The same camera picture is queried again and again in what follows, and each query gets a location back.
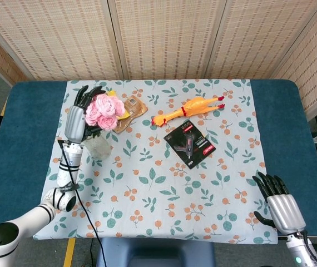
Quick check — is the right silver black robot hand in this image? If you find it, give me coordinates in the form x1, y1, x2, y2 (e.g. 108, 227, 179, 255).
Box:
252, 171, 306, 236

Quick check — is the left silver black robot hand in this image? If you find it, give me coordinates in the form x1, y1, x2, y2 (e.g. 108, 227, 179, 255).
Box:
65, 85, 107, 145

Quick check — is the pink artificial flower bouquet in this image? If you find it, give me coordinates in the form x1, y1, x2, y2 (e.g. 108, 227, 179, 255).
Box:
85, 93, 126, 139

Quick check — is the transparent textured glass vase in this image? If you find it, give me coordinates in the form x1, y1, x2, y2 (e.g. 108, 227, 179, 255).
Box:
81, 130, 112, 160

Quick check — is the yellow snack bag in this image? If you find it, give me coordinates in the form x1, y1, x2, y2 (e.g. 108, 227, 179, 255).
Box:
106, 89, 131, 121

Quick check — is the blue velvet table cover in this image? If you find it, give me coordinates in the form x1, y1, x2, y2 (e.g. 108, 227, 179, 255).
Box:
0, 79, 317, 240

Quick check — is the clear plastic snack package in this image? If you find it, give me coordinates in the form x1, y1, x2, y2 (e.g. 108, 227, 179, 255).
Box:
112, 94, 149, 134

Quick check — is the leaf and fruit print tablecloth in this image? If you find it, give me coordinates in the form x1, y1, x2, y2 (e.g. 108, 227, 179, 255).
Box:
32, 79, 279, 245

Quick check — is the black glue gun package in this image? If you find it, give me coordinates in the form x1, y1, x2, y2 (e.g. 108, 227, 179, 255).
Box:
164, 120, 217, 170

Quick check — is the yellow rubber chicken toy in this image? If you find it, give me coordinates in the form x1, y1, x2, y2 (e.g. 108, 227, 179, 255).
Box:
151, 95, 226, 128

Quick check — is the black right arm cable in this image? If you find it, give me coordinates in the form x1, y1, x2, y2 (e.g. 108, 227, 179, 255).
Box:
301, 230, 317, 267

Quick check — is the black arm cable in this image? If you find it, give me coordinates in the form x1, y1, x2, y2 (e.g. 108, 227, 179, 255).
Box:
301, 230, 317, 267
57, 140, 106, 267

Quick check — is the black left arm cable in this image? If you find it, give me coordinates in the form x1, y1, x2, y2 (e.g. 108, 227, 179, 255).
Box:
57, 140, 106, 267

